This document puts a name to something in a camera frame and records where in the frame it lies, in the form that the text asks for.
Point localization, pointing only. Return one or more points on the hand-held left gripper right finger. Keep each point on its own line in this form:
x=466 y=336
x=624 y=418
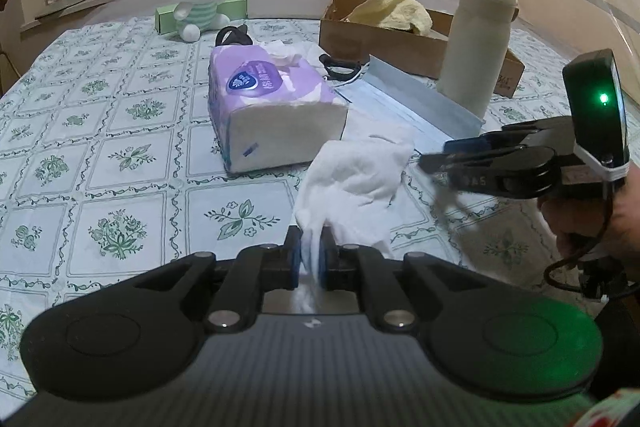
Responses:
x=325 y=262

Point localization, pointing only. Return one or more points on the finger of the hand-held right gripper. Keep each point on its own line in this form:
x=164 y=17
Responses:
x=465 y=144
x=450 y=164

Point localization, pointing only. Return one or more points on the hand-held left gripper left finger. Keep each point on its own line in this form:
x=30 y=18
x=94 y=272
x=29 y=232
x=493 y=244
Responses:
x=296 y=257

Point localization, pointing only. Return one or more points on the white tissue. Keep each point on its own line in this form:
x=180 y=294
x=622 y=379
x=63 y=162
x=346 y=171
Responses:
x=350 y=177
x=290 y=54

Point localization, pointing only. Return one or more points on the cardboard box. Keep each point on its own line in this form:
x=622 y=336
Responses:
x=380 y=47

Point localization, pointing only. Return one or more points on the yellow towel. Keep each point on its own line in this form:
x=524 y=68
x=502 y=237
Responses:
x=395 y=9

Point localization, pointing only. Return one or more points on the person's right hand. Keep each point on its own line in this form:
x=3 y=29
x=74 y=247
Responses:
x=625 y=227

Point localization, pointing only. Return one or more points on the blue face mask box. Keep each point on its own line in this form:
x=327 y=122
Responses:
x=425 y=107

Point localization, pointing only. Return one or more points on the cream insulated bottle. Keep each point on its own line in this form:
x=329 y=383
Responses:
x=472 y=57

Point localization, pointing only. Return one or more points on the black smart band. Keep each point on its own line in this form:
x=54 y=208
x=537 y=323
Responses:
x=342 y=69

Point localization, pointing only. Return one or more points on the purple tissue pack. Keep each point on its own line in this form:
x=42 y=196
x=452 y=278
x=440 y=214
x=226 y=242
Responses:
x=270 y=107

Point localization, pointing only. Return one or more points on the white crumpled tissue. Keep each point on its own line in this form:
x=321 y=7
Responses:
x=290 y=54

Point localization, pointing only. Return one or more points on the green printed tablecloth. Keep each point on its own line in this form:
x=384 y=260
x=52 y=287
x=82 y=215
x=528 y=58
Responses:
x=125 y=157

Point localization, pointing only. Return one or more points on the green box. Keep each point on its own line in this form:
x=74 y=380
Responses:
x=235 y=7

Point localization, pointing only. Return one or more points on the red floral cloth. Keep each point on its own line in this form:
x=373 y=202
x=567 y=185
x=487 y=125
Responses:
x=625 y=412

